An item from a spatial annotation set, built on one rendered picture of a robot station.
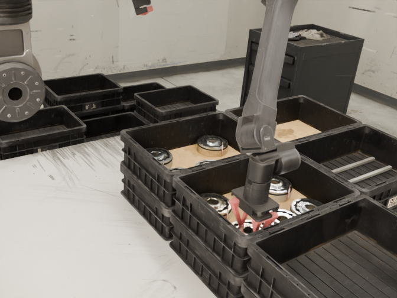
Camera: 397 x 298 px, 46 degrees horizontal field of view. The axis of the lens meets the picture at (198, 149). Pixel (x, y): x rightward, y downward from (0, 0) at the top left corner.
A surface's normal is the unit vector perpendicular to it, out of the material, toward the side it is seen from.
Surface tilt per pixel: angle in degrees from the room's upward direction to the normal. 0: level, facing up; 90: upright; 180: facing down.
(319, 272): 0
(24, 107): 90
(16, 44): 90
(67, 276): 0
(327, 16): 90
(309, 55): 90
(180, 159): 0
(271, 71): 61
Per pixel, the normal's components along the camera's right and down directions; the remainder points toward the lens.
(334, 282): 0.08, -0.89
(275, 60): 0.51, -0.06
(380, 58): -0.81, 0.21
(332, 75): 0.58, 0.41
